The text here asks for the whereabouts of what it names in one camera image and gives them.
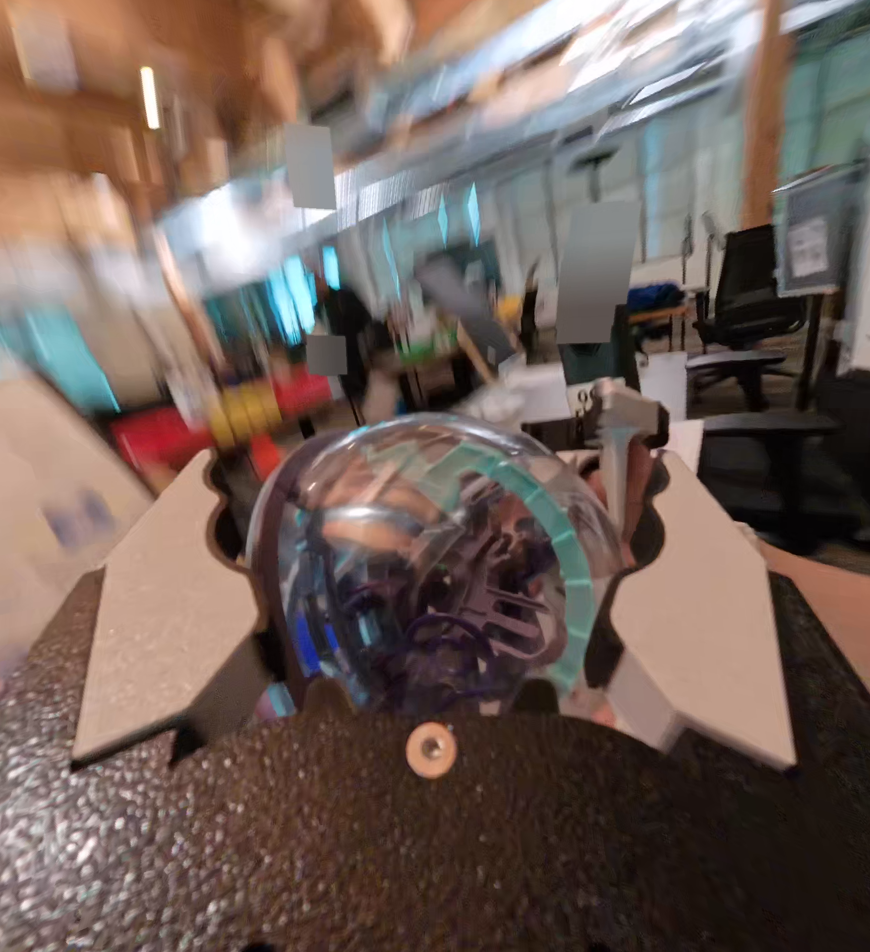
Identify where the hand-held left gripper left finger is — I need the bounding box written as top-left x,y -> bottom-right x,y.
69,448 -> 290,771

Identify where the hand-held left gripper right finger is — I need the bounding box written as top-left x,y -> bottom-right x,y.
585,450 -> 799,772

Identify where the dark framed notice sign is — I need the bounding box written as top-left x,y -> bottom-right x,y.
773,167 -> 870,298

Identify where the clear plastic maze ball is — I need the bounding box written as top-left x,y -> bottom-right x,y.
245,413 -> 625,716

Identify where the black office chair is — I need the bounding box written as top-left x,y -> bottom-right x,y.
701,411 -> 870,555
694,223 -> 809,357

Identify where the red yellow box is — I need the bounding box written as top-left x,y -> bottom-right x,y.
111,374 -> 332,477

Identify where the person's right forearm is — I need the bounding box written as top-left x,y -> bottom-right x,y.
758,541 -> 870,733

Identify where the person's right hand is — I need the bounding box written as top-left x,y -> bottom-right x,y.
623,455 -> 664,571

